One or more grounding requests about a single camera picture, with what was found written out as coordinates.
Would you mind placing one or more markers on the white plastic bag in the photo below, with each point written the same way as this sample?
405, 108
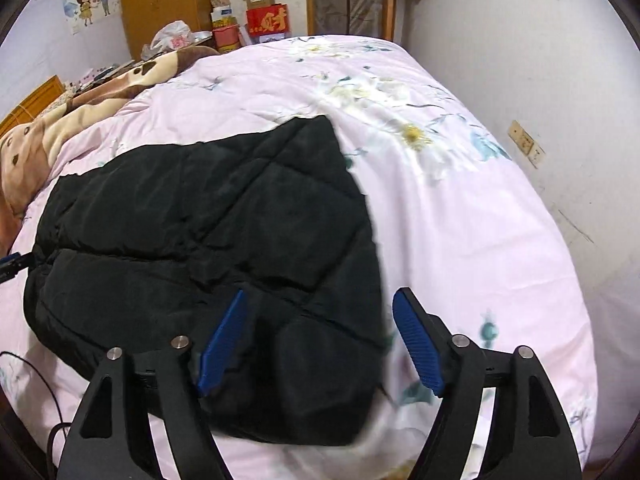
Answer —
170, 40

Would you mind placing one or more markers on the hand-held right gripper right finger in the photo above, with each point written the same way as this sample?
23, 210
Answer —
420, 345

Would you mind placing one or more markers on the wooden wardrobe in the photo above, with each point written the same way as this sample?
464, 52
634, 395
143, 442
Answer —
160, 0

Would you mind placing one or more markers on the red gift box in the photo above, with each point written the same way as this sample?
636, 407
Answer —
267, 24

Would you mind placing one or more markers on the brown bear print blanket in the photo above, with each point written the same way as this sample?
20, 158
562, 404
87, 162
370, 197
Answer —
40, 135

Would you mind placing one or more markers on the black padded jacket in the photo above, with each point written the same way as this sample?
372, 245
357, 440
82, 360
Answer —
200, 210

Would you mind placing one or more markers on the beige wall socket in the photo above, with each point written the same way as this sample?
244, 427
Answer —
537, 155
521, 136

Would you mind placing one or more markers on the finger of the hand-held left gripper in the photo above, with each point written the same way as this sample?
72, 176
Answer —
15, 264

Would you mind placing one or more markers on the wooden headboard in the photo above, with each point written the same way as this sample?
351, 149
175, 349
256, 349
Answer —
30, 105

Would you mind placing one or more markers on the blue and white box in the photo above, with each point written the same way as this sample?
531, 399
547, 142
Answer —
224, 17

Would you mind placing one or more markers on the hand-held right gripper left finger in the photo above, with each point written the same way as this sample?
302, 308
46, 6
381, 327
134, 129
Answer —
222, 345

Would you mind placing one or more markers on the pink floral quilt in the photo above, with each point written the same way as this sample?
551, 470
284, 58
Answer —
475, 235

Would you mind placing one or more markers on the red tin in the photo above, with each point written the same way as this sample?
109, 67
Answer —
227, 40

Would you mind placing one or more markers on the wooden door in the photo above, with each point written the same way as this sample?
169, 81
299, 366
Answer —
350, 0

